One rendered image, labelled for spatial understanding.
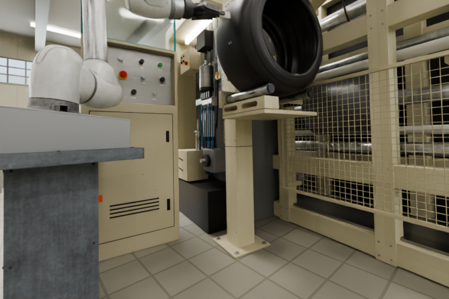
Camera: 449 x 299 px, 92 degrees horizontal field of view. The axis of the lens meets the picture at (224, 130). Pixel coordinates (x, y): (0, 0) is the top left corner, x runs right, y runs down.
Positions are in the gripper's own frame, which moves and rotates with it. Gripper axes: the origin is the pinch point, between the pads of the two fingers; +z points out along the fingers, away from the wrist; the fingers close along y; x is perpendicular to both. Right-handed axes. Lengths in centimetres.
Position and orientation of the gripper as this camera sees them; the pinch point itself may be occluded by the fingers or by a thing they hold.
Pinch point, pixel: (223, 15)
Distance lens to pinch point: 112.0
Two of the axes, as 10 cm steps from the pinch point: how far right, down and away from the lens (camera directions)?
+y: -5.2, 0.3, 8.5
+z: 8.4, -1.5, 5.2
